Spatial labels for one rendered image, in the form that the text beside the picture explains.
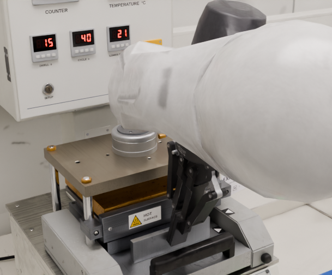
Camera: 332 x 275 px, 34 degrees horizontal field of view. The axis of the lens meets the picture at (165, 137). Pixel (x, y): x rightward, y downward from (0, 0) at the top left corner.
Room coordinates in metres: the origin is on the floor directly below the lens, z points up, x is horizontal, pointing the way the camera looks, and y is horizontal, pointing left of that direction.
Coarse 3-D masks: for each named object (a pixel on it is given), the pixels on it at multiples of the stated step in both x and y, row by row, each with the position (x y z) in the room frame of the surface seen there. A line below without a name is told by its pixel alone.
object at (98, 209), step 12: (156, 180) 0.87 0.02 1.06; (72, 192) 0.88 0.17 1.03; (108, 192) 0.82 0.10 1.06; (120, 192) 0.82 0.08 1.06; (132, 192) 0.82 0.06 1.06; (144, 192) 0.82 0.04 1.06; (156, 192) 0.82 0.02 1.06; (96, 204) 0.79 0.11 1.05; (108, 204) 0.78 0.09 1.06; (120, 204) 0.78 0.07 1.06; (132, 204) 0.79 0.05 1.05; (96, 216) 0.80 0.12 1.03
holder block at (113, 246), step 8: (72, 208) 0.89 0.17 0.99; (80, 216) 0.86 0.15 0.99; (168, 224) 0.83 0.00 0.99; (136, 232) 0.80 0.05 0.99; (144, 232) 0.80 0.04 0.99; (152, 232) 0.81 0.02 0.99; (96, 240) 0.80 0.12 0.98; (112, 240) 0.78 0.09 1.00; (120, 240) 0.78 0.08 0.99; (128, 240) 0.79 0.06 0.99; (104, 248) 0.78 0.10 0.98; (112, 248) 0.77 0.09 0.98; (120, 248) 0.78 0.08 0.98; (128, 248) 0.79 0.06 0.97
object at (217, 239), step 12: (204, 240) 0.75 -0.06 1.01; (216, 240) 0.75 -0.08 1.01; (228, 240) 0.75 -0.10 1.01; (180, 252) 0.72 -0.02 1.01; (192, 252) 0.72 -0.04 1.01; (204, 252) 0.73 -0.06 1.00; (216, 252) 0.74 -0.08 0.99; (228, 252) 0.76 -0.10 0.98; (156, 264) 0.69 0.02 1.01; (168, 264) 0.70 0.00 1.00; (180, 264) 0.71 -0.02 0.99
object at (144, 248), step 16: (208, 224) 0.82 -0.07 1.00; (144, 240) 0.76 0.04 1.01; (160, 240) 0.77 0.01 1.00; (192, 240) 0.80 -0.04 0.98; (112, 256) 0.77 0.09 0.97; (128, 256) 0.77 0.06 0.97; (144, 256) 0.75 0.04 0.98; (224, 256) 0.76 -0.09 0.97; (240, 256) 0.77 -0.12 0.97; (128, 272) 0.72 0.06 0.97; (144, 272) 0.72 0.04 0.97; (176, 272) 0.72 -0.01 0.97; (192, 272) 0.72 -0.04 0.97; (208, 272) 0.73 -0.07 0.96; (224, 272) 0.75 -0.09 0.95
